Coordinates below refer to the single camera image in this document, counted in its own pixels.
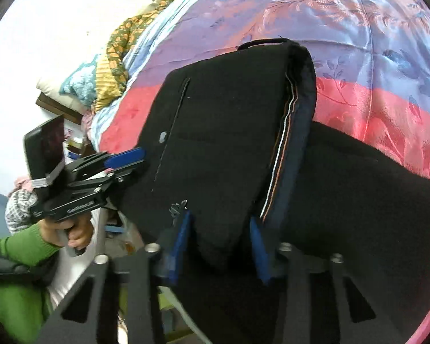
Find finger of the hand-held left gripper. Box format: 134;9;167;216
66;147;146;179
68;167;149;201

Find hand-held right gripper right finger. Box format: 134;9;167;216
249;217;405;344

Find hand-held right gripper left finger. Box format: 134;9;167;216
34;208;195;344

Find black pants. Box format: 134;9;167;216
116;38;430;344

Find person's left forearm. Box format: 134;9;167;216
0;224;63;271

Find person's left hand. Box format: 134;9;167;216
39;217;94;251

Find cream pillow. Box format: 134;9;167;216
36;75;94;115

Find checked knit hat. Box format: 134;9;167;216
5;189;39;234

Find teal patterned pillow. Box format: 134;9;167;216
62;54;106;103

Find person's left leg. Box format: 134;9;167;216
48;218;106;310

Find yellow floral quilt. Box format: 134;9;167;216
93;0;208;113

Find blue striped bed sheet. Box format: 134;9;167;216
88;0;201;151

